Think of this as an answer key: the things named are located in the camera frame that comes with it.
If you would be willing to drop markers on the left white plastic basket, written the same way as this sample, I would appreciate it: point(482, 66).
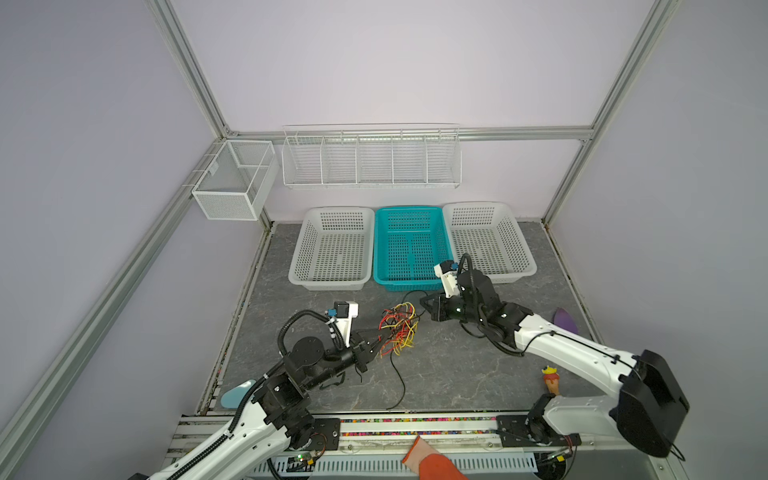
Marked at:
point(334, 251)

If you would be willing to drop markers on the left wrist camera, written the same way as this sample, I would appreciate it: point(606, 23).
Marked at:
point(342, 315)

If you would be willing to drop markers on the white mesh wall box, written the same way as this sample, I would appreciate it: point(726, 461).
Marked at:
point(237, 181)

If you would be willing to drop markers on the toy ice cream cone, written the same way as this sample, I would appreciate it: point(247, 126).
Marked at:
point(551, 378)

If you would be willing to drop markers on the white plastic basket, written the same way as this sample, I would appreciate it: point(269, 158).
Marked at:
point(334, 251)
point(490, 234)

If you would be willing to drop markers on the white wire wall shelf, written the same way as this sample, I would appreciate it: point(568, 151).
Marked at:
point(389, 156)

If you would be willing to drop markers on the right white plastic basket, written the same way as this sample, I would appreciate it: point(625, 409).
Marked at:
point(490, 234)

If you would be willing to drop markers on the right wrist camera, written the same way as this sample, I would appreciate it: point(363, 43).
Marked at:
point(447, 272)

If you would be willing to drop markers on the teal plastic basket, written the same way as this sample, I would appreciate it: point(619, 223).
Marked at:
point(409, 241)

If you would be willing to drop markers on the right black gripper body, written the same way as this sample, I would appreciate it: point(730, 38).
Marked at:
point(453, 309)

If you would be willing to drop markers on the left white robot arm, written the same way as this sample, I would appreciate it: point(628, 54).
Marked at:
point(273, 414)

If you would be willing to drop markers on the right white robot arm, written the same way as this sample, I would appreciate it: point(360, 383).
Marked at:
point(641, 401)

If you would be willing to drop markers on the colourful bead strip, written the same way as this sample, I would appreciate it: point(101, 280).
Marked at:
point(414, 425)

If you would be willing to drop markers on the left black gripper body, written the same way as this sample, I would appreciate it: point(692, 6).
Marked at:
point(338, 360)

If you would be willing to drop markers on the orange red glove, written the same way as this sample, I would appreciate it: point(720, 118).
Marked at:
point(428, 464)

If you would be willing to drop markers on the purple plastic spoon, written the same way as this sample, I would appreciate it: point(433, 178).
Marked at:
point(564, 320)

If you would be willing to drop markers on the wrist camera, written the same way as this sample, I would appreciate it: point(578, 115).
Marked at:
point(342, 315)
point(447, 272)

